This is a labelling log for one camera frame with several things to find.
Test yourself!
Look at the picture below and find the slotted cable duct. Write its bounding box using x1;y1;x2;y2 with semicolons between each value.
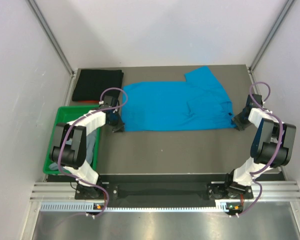
40;202;240;213

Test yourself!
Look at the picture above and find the green plastic bin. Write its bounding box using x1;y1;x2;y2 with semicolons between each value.
42;105;102;175

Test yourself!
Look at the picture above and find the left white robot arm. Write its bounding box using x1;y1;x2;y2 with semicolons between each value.
49;96;125;199

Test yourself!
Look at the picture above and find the folded red t shirt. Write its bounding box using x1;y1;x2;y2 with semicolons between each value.
78;100;100;104

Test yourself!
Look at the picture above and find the blue t shirt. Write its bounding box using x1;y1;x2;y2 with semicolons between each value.
121;66;235;132

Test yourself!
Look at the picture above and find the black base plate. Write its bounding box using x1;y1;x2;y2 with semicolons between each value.
74;181;253;207

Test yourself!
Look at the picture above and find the aluminium front rail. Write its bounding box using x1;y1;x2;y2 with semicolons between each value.
30;182;76;201

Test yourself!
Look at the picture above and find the left aluminium frame post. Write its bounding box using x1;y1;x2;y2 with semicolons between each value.
26;0;74;76

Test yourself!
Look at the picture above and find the right aluminium frame post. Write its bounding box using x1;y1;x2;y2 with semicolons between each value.
248;0;296;74

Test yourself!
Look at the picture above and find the aluminium frame post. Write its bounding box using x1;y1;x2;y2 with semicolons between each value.
26;0;74;76
248;0;296;74

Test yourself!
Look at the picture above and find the grey t shirt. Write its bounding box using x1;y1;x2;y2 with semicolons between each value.
48;132;97;172

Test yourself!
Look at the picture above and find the folded black t shirt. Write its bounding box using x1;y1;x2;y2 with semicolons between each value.
71;69;124;102

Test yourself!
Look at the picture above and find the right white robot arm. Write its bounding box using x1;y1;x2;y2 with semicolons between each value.
223;94;297;198

